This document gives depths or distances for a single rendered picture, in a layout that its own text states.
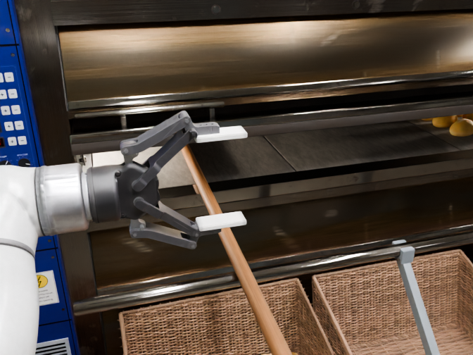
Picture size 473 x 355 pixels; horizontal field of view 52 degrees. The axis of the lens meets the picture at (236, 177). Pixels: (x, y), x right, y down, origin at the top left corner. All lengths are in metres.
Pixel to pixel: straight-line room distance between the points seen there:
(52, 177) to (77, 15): 0.58
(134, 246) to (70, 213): 0.76
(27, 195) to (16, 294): 0.12
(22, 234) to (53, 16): 0.64
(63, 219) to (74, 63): 0.60
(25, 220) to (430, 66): 1.14
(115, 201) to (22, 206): 0.11
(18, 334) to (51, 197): 0.16
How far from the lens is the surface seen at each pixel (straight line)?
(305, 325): 1.56
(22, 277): 0.59
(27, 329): 0.58
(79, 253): 1.37
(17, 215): 0.62
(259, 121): 1.12
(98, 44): 1.18
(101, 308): 1.00
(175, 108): 1.11
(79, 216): 0.64
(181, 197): 1.32
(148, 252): 1.39
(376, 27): 1.39
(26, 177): 0.65
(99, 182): 0.64
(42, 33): 1.17
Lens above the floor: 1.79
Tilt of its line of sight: 26 degrees down
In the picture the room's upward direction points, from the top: straight up
